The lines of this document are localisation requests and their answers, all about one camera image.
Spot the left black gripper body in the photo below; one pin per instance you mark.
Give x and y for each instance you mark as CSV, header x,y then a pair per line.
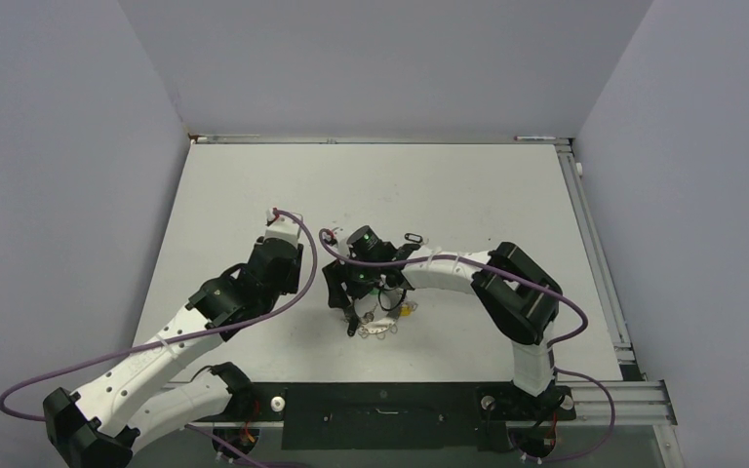
x,y
287,287

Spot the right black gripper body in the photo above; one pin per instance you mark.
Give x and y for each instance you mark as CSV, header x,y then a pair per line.
x,y
361,278

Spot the round steel key organizer disc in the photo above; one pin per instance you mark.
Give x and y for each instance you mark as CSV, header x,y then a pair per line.
x,y
379,313

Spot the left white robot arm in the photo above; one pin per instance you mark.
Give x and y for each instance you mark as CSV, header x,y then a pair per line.
x,y
105,422

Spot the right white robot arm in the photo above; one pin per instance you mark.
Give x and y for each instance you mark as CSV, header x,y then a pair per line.
x,y
520,298

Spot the loose black key tag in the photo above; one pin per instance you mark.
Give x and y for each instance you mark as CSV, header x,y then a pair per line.
x,y
414,238

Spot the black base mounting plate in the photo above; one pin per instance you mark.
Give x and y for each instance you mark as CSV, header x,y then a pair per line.
x,y
485,415

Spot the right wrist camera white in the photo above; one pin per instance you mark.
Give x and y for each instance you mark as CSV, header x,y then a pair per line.
x,y
336,239

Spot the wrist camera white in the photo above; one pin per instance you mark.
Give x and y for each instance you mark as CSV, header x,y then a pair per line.
x,y
283,227
336,239

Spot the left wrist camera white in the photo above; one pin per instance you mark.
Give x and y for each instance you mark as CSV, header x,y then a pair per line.
x,y
283,227

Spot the aluminium frame rail back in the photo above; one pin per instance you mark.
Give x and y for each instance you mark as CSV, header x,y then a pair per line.
x,y
259,139

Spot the aluminium frame rail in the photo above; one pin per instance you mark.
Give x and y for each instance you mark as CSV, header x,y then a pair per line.
x,y
259,139
605,288

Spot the aluminium frame rail right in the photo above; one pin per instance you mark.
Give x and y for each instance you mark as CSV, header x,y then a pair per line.
x,y
605,288

